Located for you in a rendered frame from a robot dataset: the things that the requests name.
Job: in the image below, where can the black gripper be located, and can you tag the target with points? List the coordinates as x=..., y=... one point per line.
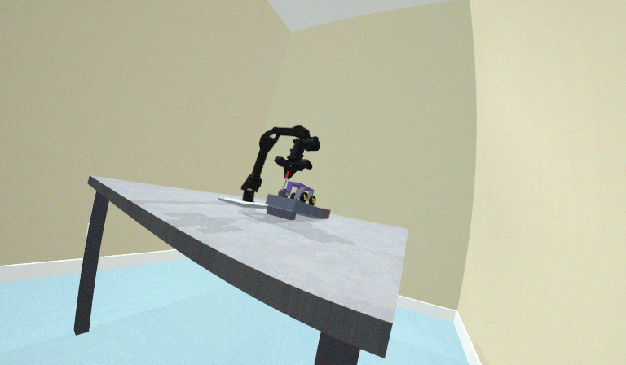
x=294, y=162

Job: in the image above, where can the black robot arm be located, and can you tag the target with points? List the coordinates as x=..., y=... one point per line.
x=305, y=142

